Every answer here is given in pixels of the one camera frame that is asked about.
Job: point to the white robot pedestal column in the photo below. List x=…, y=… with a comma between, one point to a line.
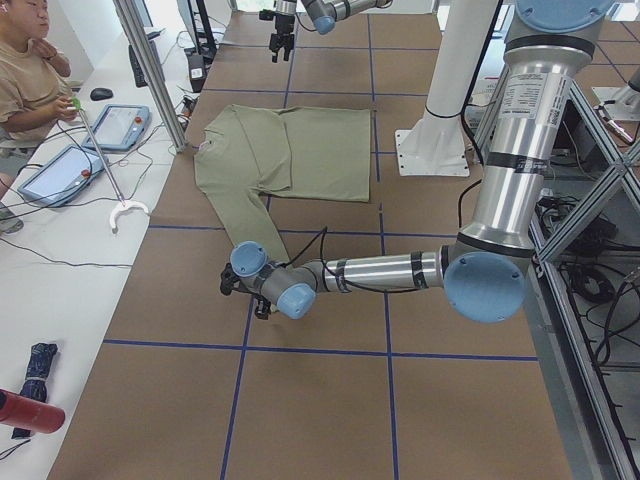
x=435, y=145

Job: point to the black computer mouse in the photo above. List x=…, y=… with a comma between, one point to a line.
x=98, y=94

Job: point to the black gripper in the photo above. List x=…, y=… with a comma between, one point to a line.
x=261, y=306
x=281, y=37

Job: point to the folded navy blue umbrella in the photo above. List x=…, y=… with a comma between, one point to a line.
x=37, y=372

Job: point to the blue teach pendant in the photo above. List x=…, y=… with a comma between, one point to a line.
x=62, y=178
x=118, y=127

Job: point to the aluminium frame post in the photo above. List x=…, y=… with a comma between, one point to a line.
x=133, y=28

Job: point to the far blue teach pendant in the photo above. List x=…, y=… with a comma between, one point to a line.
x=118, y=127

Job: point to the red cylindrical bottle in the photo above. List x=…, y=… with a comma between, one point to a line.
x=29, y=414

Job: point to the black computer keyboard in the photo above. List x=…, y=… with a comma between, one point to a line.
x=136, y=68

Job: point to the seated person in beige shirt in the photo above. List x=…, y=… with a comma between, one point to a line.
x=34, y=91

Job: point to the reacher grabber stick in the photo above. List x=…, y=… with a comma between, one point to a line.
x=123, y=204

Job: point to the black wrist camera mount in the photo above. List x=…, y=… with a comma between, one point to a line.
x=267, y=15
x=230, y=282

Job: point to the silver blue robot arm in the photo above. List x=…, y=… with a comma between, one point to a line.
x=324, y=15
x=483, y=272

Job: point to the olive green long-sleeve shirt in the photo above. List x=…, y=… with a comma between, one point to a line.
x=299, y=152

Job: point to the near blue teach pendant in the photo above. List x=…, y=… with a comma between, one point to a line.
x=62, y=178

